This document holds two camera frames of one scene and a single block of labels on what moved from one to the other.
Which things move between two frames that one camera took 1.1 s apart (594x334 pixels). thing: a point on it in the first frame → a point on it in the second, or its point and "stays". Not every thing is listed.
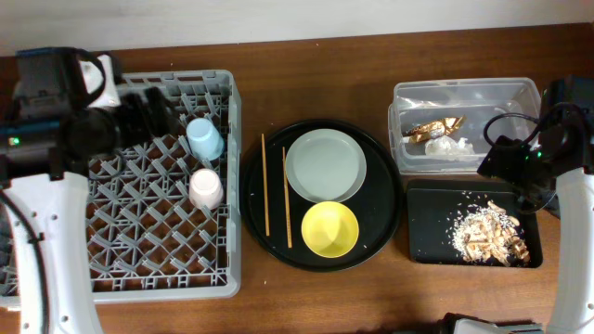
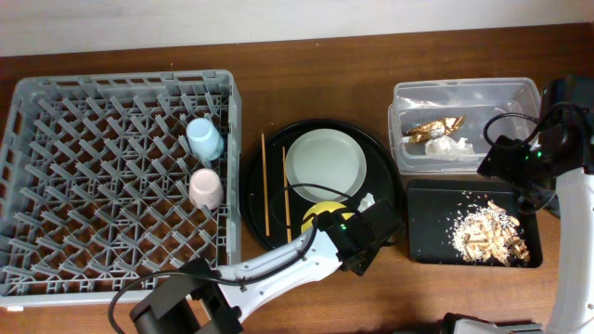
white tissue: x=445 y=146 stays
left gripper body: x=151 y=114 → x=387 y=223
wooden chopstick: x=265 y=186 stays
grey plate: x=326 y=165 stays
